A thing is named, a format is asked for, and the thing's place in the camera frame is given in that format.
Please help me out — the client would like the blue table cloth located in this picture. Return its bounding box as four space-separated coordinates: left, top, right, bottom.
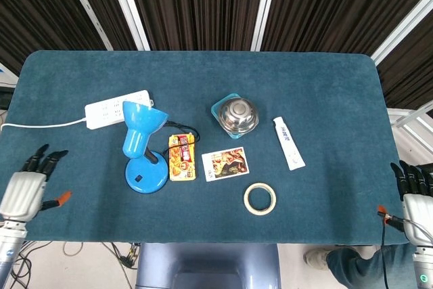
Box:
0 49 410 246

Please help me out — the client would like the blue gooseneck desk lamp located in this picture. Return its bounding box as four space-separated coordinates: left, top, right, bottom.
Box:
121 100 169 194

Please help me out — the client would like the blue robot torso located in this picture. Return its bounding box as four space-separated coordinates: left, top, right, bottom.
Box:
135 243 282 289

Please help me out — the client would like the yellow snack packet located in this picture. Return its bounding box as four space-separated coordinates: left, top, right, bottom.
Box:
168 133 197 182

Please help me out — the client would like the thin black hand cable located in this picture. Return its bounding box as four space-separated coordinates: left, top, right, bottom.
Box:
380 214 389 289

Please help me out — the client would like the white toothpaste tube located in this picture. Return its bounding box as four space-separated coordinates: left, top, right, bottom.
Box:
273 116 306 171

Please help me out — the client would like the stainless steel bowl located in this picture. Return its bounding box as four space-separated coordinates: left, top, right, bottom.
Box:
217 97 260 133

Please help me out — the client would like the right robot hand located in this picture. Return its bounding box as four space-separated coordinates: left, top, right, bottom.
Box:
377 160 433 246

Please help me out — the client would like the person's white shoe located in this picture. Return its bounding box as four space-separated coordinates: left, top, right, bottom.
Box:
303 247 334 271

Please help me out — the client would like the grey ceiling rail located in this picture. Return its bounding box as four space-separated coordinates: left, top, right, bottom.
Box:
59 0 114 51

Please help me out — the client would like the white power strip cable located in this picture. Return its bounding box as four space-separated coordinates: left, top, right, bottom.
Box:
0 116 88 132

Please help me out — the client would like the beige masking tape roll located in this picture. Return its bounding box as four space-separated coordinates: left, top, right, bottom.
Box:
243 182 277 216

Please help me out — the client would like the printed picture card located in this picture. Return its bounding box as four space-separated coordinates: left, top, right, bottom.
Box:
201 146 250 183

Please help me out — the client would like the clear teal-rimmed plastic container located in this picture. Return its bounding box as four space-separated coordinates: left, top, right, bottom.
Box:
210 92 252 140

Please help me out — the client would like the white aluminium floor frame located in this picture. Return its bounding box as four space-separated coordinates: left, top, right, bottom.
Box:
387 99 433 165

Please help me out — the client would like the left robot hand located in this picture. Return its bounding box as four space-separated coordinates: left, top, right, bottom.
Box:
0 143 72 224

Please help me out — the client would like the white power strip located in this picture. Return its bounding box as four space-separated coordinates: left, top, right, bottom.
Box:
84 89 155 130

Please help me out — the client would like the person's jeans leg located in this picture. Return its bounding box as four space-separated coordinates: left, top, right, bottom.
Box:
325 244 417 289

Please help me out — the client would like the white frame post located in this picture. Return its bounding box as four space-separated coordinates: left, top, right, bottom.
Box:
369 0 433 66
250 0 281 52
104 0 152 51

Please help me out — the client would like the black floor cable bundle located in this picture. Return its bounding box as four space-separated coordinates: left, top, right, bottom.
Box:
101 242 140 271

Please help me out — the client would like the black lamp cord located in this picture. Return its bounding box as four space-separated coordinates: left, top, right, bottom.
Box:
162 120 201 158

